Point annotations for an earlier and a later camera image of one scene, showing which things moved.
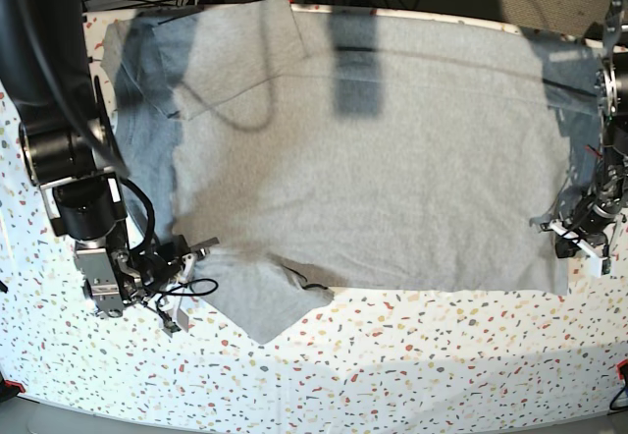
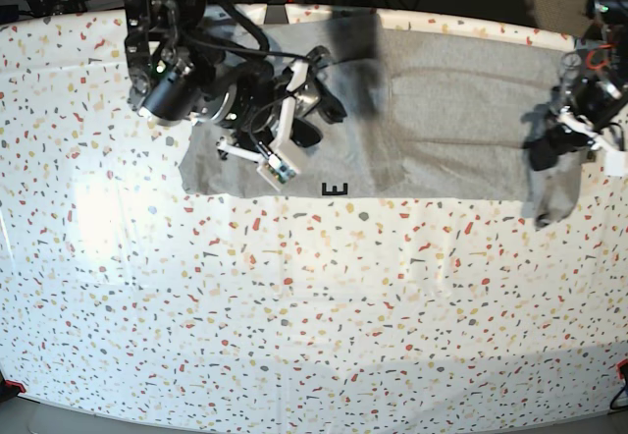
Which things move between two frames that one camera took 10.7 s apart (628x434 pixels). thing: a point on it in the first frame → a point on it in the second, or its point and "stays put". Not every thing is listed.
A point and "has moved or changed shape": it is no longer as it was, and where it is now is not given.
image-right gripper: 593,222 → 597,102
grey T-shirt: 289,151 has moved or changed shape
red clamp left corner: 10,389 stays put
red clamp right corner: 622,369 stays put
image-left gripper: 163,264 → 263,104
